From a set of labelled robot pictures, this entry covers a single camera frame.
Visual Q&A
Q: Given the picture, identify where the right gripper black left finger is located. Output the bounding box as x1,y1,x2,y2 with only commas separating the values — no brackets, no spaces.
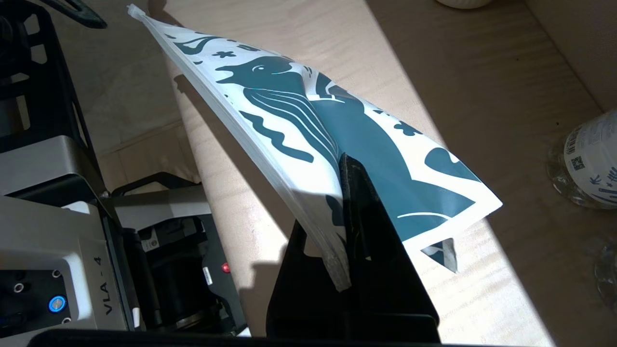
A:
266,219,355,338

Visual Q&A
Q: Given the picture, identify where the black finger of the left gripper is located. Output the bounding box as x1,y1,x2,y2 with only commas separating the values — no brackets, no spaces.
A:
41,0,107,29

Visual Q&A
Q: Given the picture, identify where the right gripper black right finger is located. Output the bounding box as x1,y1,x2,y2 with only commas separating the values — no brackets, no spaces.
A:
339,153,440,338

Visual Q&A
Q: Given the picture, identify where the white blue patterned pouch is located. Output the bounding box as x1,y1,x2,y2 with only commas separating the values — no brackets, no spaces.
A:
127,4,503,293

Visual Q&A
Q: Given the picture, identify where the white ribbed mug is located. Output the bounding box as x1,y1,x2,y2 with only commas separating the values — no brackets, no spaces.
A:
436,0,492,10

